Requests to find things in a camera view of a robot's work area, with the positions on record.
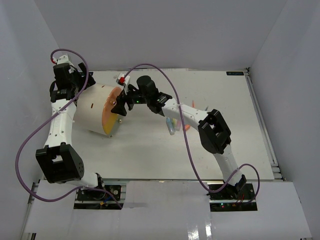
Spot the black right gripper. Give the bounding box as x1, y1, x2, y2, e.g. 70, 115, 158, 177
111, 83, 150, 117

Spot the orange top drawer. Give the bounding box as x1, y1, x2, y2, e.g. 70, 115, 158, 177
102, 86, 122, 126

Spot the cream cylindrical drawer organizer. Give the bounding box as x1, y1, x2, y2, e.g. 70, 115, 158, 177
73, 83, 119, 138

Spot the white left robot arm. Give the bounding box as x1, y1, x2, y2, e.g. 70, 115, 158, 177
35, 62, 106, 200

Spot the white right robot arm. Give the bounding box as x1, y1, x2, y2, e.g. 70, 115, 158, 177
111, 74, 247, 200

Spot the light blue highlighter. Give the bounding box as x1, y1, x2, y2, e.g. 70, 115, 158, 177
166, 117, 175, 136

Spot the green highlighter pen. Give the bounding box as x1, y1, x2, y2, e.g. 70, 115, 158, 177
172, 118, 177, 126

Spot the pink purple highlighter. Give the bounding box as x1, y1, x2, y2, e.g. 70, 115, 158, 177
175, 120, 182, 131

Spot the orange highlighter cap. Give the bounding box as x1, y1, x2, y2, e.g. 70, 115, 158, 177
184, 124, 191, 131

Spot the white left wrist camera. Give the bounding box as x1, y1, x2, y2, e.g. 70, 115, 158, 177
50, 54, 73, 66

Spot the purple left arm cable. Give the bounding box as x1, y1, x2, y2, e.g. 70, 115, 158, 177
15, 48, 123, 210

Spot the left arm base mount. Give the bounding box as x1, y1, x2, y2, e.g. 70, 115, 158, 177
73, 184, 126, 210

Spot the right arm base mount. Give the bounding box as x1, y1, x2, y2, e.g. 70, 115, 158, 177
207, 183, 258, 213

